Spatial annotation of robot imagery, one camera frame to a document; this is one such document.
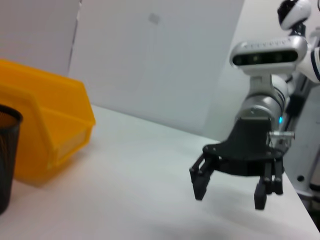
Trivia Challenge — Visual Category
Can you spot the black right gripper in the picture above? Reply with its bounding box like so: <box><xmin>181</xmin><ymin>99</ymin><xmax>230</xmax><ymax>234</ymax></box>
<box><xmin>189</xmin><ymin>116</ymin><xmax>285</xmax><ymax>211</ymax></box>

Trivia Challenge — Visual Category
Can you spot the black mesh pen holder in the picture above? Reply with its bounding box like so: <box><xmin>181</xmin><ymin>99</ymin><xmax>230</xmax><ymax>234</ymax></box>
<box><xmin>0</xmin><ymin>104</ymin><xmax>24</xmax><ymax>216</ymax></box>

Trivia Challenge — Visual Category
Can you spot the white black robot head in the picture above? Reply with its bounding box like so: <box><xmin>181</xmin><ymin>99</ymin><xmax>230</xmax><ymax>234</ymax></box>
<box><xmin>276</xmin><ymin>0</ymin><xmax>312</xmax><ymax>36</ymax></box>

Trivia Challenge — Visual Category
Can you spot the yellow plastic bin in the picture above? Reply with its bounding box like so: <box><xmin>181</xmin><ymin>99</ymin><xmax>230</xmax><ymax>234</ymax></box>
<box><xmin>0</xmin><ymin>59</ymin><xmax>97</xmax><ymax>189</ymax></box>

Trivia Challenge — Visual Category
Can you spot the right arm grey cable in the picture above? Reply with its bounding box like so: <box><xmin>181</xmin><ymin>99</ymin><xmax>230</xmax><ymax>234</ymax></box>
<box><xmin>268</xmin><ymin>130</ymin><xmax>296</xmax><ymax>154</ymax></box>

